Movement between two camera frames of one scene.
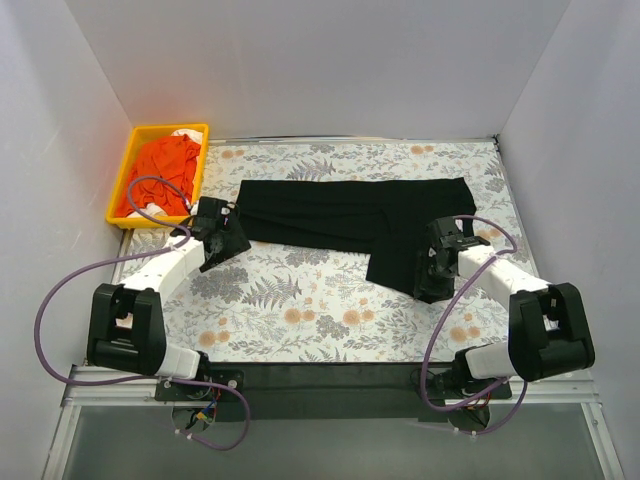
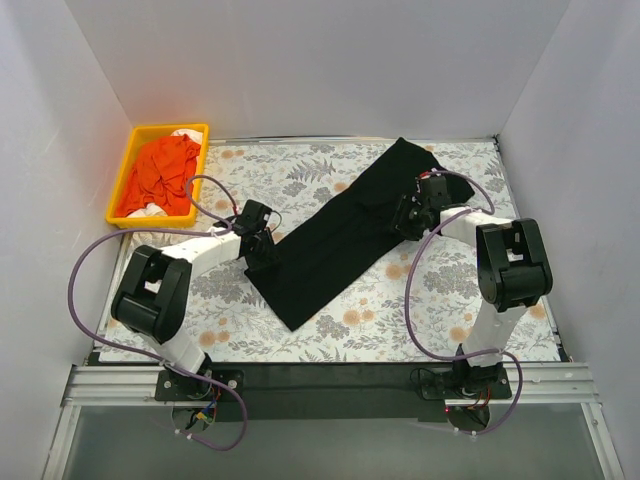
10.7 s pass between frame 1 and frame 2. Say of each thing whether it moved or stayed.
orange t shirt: stayed
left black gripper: moved
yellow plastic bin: stayed
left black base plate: stayed
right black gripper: moved
